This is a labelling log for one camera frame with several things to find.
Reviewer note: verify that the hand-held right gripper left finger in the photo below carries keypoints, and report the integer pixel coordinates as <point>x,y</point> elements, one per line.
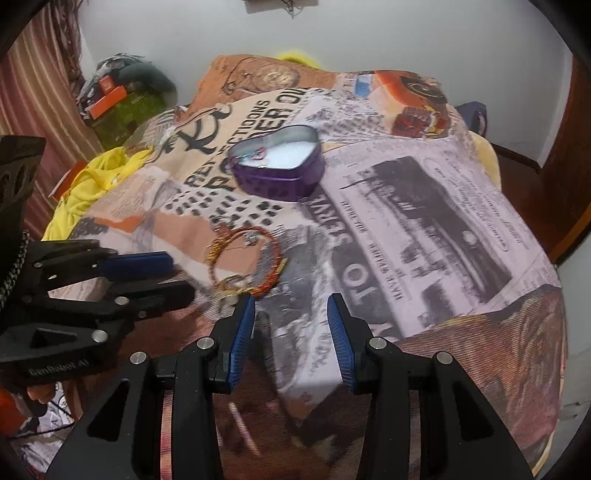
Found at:
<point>241,344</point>

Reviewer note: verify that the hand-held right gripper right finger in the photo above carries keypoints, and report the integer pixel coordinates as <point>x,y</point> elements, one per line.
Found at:
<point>339,344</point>

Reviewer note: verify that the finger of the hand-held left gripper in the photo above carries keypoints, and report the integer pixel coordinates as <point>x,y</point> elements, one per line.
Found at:
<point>157,295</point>
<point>138,266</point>

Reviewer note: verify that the purple heart-shaped tin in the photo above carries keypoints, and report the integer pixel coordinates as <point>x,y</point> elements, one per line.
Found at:
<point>277,184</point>

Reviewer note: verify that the person's left hand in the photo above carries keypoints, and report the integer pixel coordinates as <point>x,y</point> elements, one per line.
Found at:
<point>42,393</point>

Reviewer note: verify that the red box with white rim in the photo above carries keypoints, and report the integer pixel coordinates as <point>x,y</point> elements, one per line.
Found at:
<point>64,183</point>

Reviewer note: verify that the yellow printed cloth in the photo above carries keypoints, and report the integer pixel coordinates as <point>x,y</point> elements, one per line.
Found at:
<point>106,170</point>

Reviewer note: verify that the striped brown curtain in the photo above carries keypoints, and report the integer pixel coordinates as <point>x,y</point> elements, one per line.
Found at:
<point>37,92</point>

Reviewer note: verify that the orange box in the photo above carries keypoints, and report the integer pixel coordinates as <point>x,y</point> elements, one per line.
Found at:
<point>108,102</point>

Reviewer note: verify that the small red box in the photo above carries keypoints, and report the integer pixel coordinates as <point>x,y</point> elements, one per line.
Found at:
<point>104,85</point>

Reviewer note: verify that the green bag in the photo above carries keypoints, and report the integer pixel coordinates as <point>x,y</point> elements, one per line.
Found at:
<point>138,115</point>

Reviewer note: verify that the striped patchwork cloth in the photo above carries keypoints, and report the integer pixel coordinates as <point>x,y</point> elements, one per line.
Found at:
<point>161,122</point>

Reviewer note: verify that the newspaper print blanket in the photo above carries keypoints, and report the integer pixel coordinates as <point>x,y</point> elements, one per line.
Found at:
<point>415,207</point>

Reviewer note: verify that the pile of clothes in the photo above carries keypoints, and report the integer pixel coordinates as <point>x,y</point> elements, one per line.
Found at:
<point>134,69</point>

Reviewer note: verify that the yellow cushion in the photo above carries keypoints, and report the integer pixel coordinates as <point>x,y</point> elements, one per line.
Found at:
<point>298,57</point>

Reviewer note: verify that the dark blue bag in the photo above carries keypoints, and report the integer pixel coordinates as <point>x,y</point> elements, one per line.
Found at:
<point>473,117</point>

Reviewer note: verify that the wooden door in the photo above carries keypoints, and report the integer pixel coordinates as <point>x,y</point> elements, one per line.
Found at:
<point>572,161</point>

